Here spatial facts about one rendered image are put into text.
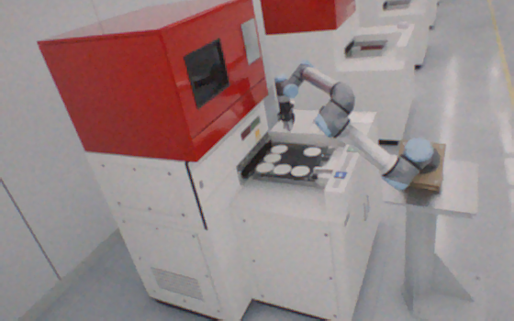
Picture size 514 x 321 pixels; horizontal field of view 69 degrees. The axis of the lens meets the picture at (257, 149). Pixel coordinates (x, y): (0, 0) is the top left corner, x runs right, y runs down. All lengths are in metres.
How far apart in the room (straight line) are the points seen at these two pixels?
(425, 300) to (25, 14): 3.11
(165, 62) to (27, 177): 1.70
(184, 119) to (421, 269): 1.60
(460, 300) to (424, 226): 0.60
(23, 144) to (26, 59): 0.57
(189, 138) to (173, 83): 0.25
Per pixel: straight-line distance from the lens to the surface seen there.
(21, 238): 3.06
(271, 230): 2.04
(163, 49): 1.54
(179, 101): 1.60
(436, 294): 2.66
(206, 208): 1.91
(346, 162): 2.03
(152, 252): 2.40
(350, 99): 1.77
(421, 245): 2.32
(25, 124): 2.96
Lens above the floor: 2.02
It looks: 28 degrees down
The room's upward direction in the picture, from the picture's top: 11 degrees counter-clockwise
